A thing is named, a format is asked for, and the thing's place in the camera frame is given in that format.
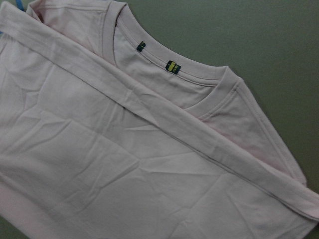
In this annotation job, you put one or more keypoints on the pink printed t-shirt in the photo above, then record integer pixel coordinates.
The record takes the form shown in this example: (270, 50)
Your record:
(107, 134)

